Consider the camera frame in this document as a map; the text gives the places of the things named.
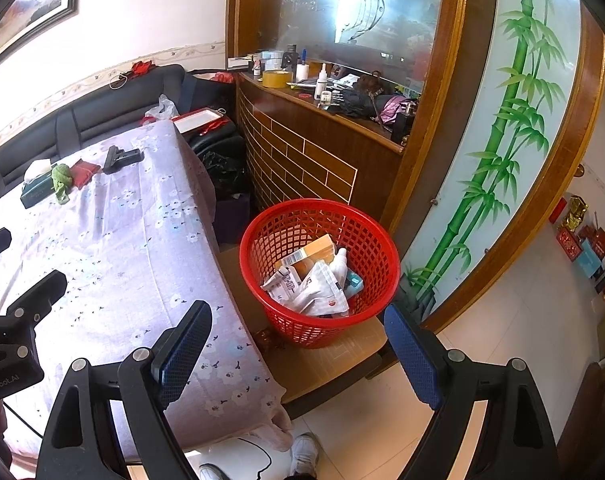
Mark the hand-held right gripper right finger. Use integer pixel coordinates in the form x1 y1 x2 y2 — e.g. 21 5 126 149
382 304 560 480

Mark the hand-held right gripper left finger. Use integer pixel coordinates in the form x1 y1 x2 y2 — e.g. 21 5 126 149
35 300 214 480

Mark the teal tissue packet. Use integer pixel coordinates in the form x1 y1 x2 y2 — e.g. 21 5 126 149
343 267 364 295

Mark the white paper package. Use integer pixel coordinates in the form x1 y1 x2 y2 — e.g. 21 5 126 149
295 261 350 318

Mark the white spray bottle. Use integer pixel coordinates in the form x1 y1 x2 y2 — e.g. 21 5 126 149
331 247 351 282

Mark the white medicine carton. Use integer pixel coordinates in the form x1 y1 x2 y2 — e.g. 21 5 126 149
261 265 303 306

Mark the orange medicine box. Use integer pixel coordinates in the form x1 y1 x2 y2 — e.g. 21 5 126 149
274 233 335 277

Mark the red plastic basket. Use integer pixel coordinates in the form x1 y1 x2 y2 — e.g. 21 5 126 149
239 198 401 351

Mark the dark green tissue box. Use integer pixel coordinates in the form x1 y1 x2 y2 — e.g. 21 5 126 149
20 159 58 209

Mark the purple floral tablecloth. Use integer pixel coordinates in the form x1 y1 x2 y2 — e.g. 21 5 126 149
0 120 293 463

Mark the wooden stool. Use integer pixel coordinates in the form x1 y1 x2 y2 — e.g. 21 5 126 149
216 245 389 407

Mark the green cloth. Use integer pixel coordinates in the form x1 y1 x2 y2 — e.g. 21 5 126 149
51 163 74 206

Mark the red packet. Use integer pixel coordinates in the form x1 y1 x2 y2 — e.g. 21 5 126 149
71 159 102 182

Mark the black sofa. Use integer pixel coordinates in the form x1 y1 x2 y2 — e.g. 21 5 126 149
0 63 188 201

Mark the black device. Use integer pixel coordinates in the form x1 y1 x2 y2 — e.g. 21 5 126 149
102 145 146 176

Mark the bamboo print glass panel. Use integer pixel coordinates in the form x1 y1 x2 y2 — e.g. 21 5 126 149
399 0 605 331

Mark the dark wooden furniture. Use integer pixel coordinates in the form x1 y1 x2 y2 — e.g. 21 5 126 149
557 305 605 466

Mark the black plastic bag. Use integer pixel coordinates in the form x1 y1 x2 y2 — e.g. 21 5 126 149
190 130 253 201

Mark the red decorated box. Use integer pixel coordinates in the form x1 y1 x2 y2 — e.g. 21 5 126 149
556 227 583 263

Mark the teal box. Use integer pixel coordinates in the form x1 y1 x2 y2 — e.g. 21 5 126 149
577 239 605 278

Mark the white plastic bag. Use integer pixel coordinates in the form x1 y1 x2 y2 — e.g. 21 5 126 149
145 94 180 122

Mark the gold ornament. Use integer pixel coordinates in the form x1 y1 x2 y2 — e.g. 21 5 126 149
567 195 589 233

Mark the wooden brick-pattern cabinet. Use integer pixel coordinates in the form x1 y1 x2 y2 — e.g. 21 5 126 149
226 0 500 321

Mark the red gift box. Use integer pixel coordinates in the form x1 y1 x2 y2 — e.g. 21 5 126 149
170 107 239 136

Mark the framed picture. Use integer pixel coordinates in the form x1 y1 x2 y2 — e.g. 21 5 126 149
0 0 86 68

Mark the pink cloth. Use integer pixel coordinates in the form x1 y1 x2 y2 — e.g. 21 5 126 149
375 95 408 126

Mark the dark navy bag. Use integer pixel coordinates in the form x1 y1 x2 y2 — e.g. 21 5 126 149
182 72 238 116

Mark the black cloth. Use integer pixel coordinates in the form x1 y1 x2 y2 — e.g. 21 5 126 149
339 87 383 118

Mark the white dropper bottle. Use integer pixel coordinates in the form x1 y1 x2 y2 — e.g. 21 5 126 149
313 61 329 102

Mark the yellow tape roll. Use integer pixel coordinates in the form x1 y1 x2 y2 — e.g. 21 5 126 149
261 69 292 90

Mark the black cable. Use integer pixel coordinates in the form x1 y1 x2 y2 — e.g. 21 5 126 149
0 397 46 438

